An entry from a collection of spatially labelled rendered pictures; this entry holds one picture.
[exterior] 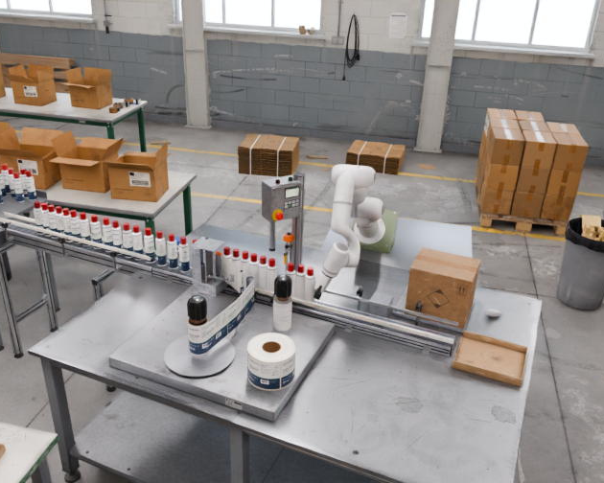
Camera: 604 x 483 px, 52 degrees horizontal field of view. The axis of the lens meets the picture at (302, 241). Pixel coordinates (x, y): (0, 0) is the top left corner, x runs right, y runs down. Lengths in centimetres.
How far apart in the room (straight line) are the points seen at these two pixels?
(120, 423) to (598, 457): 262
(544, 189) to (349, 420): 412
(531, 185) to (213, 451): 408
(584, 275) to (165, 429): 325
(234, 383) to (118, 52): 718
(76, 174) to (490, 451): 346
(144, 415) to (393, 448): 154
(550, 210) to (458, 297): 338
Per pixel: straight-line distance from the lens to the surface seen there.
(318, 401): 263
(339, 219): 290
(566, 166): 619
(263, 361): 251
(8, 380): 433
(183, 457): 328
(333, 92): 836
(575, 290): 517
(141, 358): 281
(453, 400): 274
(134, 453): 333
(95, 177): 475
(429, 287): 306
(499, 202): 624
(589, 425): 417
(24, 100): 734
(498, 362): 299
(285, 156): 703
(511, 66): 818
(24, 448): 264
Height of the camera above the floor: 258
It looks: 27 degrees down
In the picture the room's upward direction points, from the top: 2 degrees clockwise
